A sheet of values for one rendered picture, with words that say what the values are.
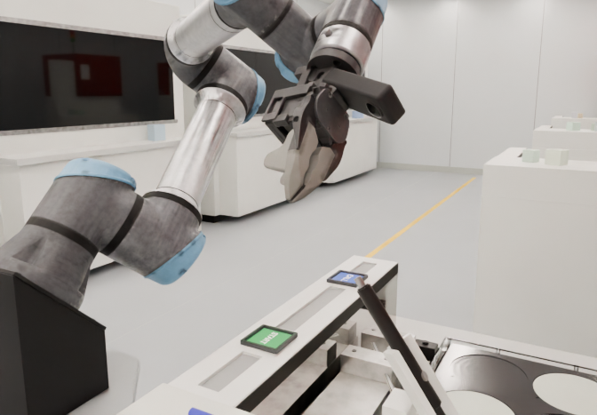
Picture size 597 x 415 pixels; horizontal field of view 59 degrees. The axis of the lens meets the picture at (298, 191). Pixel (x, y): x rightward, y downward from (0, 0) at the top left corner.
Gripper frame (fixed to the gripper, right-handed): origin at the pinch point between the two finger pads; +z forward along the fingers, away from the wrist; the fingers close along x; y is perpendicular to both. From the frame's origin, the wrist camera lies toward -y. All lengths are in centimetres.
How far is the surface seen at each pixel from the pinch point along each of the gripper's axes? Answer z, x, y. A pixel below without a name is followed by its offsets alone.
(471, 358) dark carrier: 3.3, -39.0, -7.7
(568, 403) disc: 7.5, -37.7, -21.2
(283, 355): 14.2, -15.2, 6.7
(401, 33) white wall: -635, -437, 344
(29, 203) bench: -63, -81, 287
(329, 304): 2.2, -26.9, 11.0
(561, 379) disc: 3.3, -41.6, -19.4
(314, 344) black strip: 10.7, -20.5, 6.6
